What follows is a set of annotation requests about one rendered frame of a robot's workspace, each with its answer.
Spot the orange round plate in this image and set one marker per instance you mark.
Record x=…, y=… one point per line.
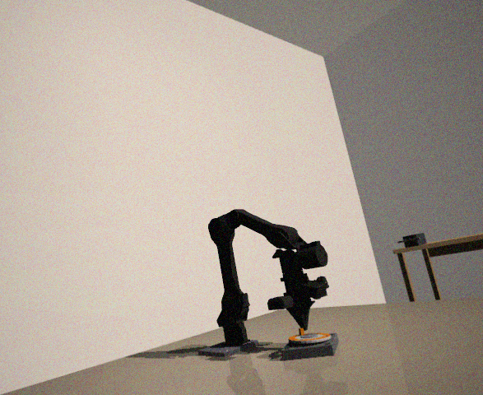
x=321, y=337

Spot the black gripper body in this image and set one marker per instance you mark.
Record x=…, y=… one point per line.
x=290, y=298

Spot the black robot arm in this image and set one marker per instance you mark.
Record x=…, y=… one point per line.
x=234, y=303

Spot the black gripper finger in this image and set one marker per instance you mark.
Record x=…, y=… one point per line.
x=297, y=313
x=306, y=312

